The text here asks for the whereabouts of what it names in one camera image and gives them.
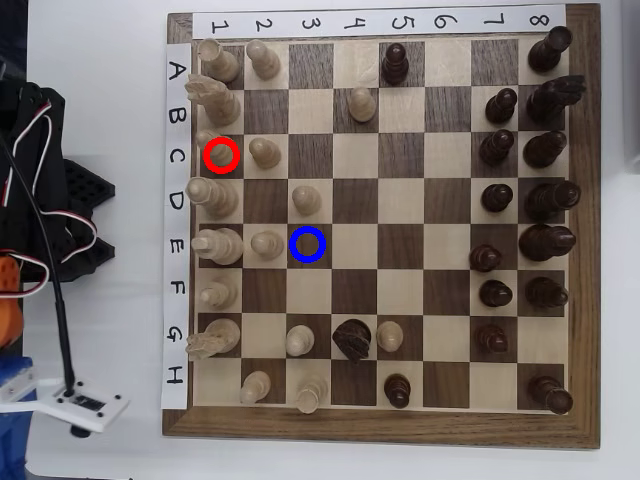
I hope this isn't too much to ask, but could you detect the dark wood bishop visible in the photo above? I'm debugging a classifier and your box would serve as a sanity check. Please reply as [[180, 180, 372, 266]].
[[523, 276, 570, 309], [522, 130, 569, 170]]

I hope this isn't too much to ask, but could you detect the white letter label strip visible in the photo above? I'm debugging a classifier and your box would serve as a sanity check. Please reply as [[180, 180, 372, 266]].
[[160, 42, 193, 410]]

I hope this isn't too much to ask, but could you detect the light wood queen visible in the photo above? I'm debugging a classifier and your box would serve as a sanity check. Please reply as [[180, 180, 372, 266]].
[[184, 176, 242, 221]]

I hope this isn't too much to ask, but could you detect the dark wood rook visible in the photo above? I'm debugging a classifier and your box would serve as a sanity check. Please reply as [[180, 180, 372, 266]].
[[527, 25, 574, 75], [527, 375, 575, 416]]

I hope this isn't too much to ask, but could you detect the dark wood queen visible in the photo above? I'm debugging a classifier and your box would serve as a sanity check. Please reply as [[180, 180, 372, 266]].
[[523, 180, 582, 223]]

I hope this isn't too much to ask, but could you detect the dark wood king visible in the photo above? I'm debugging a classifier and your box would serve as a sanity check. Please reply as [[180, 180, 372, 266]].
[[517, 223, 577, 263]]

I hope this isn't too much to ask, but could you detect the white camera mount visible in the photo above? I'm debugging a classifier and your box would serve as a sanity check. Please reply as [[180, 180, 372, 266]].
[[0, 367, 130, 435]]

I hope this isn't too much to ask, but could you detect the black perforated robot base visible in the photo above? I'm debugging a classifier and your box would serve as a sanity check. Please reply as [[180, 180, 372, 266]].
[[62, 157, 117, 275]]

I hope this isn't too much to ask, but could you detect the white number label strip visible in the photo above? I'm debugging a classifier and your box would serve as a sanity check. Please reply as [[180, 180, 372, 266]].
[[191, 3, 568, 40]]

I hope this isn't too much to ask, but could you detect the light wood pawn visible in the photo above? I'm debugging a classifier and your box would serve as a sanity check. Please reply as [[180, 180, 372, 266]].
[[375, 320, 405, 352], [249, 229, 285, 261], [348, 86, 377, 123], [290, 185, 322, 217], [238, 370, 273, 406], [248, 136, 282, 170], [284, 324, 316, 358], [244, 38, 281, 81]]

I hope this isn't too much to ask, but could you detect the dark wood knight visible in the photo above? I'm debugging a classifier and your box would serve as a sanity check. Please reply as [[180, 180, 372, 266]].
[[331, 318, 373, 365], [524, 74, 587, 125]]

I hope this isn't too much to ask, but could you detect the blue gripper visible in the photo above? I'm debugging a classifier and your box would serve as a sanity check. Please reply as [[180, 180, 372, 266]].
[[0, 355, 34, 480]]

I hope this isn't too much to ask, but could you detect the black camera cable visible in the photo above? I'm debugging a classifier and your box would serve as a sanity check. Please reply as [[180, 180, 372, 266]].
[[0, 134, 77, 399]]

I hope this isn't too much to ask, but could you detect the light wood rook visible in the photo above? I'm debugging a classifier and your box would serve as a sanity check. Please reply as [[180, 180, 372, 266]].
[[196, 37, 241, 84], [294, 373, 331, 415]]

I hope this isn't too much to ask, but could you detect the dark wood pawn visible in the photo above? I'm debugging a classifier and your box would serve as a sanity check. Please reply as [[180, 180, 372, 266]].
[[480, 183, 515, 214], [468, 244, 503, 274], [380, 42, 412, 86], [478, 279, 514, 308], [473, 324, 510, 355], [478, 128, 516, 168], [484, 87, 519, 126], [383, 373, 413, 410]]

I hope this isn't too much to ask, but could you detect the light wood knight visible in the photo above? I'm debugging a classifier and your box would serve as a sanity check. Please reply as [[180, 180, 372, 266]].
[[183, 73, 242, 127], [184, 317, 242, 362]]

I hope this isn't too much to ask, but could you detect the white and red servo wire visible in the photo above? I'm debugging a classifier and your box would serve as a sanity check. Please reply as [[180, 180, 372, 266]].
[[0, 98, 54, 207], [0, 117, 99, 301]]

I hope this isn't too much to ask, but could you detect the light wood bishop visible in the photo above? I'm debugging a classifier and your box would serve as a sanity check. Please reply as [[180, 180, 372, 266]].
[[198, 276, 239, 310], [193, 128, 237, 172]]

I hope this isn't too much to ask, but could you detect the wooden chessboard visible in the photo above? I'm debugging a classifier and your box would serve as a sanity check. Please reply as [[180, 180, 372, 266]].
[[161, 3, 602, 451]]

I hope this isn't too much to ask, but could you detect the light wood king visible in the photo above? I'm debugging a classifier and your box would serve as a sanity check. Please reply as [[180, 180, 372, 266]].
[[191, 227, 245, 266]]

